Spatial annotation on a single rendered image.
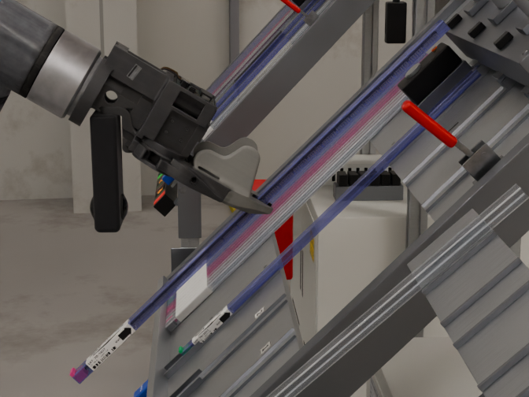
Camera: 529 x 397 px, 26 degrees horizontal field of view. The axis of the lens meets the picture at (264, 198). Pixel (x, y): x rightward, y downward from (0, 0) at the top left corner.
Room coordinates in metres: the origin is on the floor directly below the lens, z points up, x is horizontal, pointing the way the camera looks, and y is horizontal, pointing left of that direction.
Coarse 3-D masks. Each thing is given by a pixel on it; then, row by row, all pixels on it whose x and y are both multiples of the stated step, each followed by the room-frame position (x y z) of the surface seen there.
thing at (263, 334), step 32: (256, 256) 1.44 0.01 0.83; (224, 288) 1.43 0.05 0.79; (288, 288) 1.26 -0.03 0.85; (192, 320) 1.42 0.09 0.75; (256, 320) 1.21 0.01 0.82; (288, 320) 1.14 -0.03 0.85; (192, 352) 1.30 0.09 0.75; (224, 352) 1.21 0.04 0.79; (256, 352) 1.14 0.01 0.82; (288, 352) 1.06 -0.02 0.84; (192, 384) 1.19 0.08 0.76; (224, 384) 1.13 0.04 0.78; (256, 384) 1.06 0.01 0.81
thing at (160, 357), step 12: (156, 312) 1.51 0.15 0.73; (156, 324) 1.46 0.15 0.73; (156, 336) 1.40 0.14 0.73; (168, 336) 1.43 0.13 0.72; (156, 348) 1.36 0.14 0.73; (168, 348) 1.39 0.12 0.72; (156, 360) 1.32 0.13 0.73; (168, 360) 1.35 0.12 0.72; (156, 372) 1.28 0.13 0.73; (156, 384) 1.25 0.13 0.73; (156, 396) 1.21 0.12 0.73
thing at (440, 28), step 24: (384, 72) 1.10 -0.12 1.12; (360, 96) 1.10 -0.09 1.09; (336, 120) 1.10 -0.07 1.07; (312, 144) 1.09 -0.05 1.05; (288, 168) 1.09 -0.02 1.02; (264, 192) 1.09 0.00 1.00; (240, 216) 1.08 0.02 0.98; (216, 240) 1.08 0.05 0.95; (192, 264) 1.08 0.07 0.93; (168, 288) 1.08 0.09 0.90; (144, 312) 1.08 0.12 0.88
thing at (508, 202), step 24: (480, 216) 0.84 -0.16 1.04; (504, 216) 0.83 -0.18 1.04; (456, 240) 0.83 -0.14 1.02; (432, 264) 0.83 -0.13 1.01; (408, 288) 0.83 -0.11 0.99; (384, 312) 0.83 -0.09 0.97; (336, 336) 0.84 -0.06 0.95; (360, 336) 0.83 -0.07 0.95; (312, 360) 0.83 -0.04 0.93; (336, 360) 0.82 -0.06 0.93; (288, 384) 0.82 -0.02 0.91
